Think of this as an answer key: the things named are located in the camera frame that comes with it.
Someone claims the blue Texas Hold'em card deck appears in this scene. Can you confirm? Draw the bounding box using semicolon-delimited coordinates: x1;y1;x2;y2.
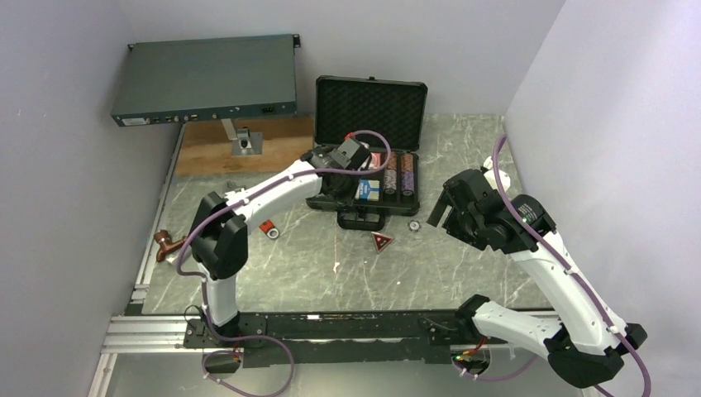
355;179;381;202

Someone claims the purple poker chip stack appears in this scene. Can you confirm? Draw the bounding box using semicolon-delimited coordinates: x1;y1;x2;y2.
401;170;416;196

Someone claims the red triangular all-in button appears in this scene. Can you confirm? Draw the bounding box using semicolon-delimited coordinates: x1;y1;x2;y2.
370;232;393;254

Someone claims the black poker set case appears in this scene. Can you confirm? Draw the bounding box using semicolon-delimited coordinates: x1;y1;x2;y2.
307;76;428;232

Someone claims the dark poker chip stack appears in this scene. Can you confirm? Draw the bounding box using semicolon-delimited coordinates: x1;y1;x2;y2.
383;169;398;195

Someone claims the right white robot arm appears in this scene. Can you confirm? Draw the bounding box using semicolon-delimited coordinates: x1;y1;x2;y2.
427;169;647;389

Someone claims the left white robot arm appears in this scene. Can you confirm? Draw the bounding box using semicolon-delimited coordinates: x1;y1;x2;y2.
185;137;371;347

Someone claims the red card deck in case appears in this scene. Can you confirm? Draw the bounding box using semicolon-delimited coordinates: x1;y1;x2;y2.
369;152;382;170

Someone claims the brown chip stack right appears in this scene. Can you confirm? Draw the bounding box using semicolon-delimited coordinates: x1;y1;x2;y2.
400;153;414;173

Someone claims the brown chip stack in case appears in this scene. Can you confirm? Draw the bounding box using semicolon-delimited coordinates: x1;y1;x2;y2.
385;151;398;170

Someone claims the wooden board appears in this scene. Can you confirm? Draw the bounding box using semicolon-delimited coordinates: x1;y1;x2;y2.
174;115;314;176

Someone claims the copper pipe fitting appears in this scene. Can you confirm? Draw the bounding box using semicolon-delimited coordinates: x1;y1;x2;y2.
153;229;175;262

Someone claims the red-handled adjustable wrench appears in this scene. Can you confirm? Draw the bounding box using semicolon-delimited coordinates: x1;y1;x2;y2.
259;220;280;240

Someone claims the grey metal stand bracket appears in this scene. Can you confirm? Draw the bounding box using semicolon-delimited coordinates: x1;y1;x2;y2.
221;118;263;156

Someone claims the grey rack-mount network switch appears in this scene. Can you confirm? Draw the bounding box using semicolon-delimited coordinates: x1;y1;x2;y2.
110;34;301;127

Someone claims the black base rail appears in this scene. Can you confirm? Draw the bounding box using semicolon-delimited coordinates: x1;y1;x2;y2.
183;306;516;369

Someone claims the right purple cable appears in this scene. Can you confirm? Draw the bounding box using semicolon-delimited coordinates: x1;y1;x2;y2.
453;134;653;397

